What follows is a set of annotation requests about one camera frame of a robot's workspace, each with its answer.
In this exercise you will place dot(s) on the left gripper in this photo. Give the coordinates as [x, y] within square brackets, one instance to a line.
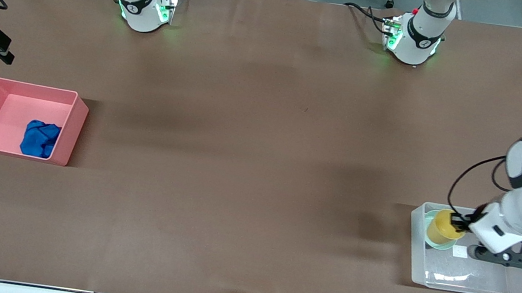
[472, 217]

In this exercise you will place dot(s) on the yellow plastic cup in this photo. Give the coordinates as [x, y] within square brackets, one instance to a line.
[442, 228]

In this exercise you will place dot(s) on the green plastic bowl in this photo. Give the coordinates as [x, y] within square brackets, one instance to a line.
[430, 242]

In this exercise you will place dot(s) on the blue cloth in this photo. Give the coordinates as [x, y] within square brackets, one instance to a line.
[40, 140]

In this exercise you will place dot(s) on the white label sticker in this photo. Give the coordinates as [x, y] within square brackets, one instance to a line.
[460, 252]

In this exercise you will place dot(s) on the clear plastic tray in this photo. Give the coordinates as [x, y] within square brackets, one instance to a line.
[475, 278]

